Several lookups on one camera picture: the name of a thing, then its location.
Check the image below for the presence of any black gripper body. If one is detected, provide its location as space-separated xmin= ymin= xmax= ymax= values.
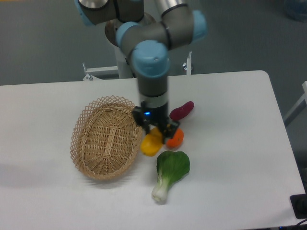
xmin=141 ymin=101 xmax=168 ymax=131

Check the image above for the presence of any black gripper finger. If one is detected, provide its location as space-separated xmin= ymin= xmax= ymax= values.
xmin=162 ymin=120 xmax=180 ymax=144
xmin=132 ymin=106 xmax=150 ymax=135

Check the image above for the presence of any yellow mango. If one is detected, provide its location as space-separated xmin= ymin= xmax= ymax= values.
xmin=141 ymin=127 xmax=163 ymax=157

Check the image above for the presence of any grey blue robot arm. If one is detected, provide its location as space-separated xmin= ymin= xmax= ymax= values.
xmin=75 ymin=0 xmax=207 ymax=141

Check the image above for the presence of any woven wicker basket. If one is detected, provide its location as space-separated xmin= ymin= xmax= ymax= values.
xmin=70 ymin=95 xmax=142 ymax=181

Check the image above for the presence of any orange fruit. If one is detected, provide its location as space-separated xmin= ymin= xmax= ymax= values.
xmin=166 ymin=128 xmax=184 ymax=149

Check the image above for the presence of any purple sweet potato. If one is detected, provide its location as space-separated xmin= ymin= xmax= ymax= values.
xmin=169 ymin=101 xmax=195 ymax=121

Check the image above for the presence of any green bok choy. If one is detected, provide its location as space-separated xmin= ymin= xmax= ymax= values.
xmin=152 ymin=150 xmax=190 ymax=204

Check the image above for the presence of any black device at table edge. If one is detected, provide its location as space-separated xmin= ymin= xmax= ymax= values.
xmin=290 ymin=194 xmax=307 ymax=219

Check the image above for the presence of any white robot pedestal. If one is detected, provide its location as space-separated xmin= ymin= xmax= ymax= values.
xmin=114 ymin=46 xmax=133 ymax=79

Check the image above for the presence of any white metal base frame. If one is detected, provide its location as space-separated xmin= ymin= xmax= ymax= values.
xmin=83 ymin=51 xmax=194 ymax=81

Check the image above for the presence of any white frame at right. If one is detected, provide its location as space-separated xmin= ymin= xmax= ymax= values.
xmin=283 ymin=81 xmax=307 ymax=127

